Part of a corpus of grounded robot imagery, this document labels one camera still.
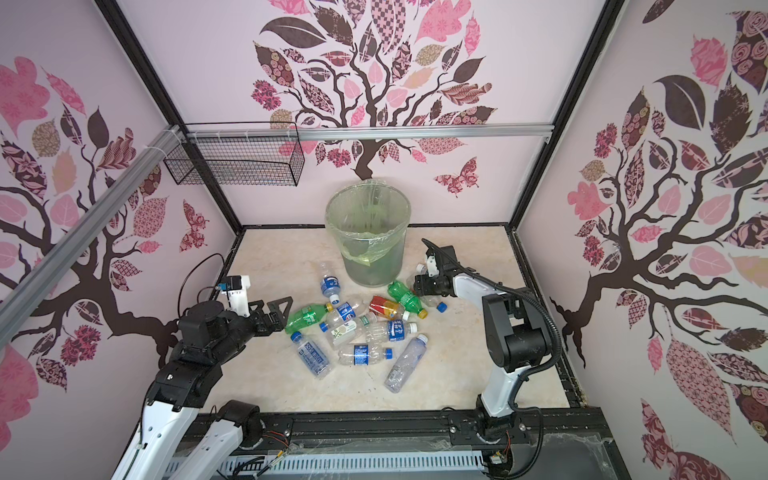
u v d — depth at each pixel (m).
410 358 0.85
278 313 0.63
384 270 1.00
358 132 0.92
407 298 0.93
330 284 0.97
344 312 0.90
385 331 0.86
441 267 0.77
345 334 0.85
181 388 0.47
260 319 0.61
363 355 0.81
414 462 0.70
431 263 0.90
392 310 0.90
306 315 0.90
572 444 0.72
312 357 0.81
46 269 0.54
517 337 0.49
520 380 0.53
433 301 0.95
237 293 0.61
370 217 1.03
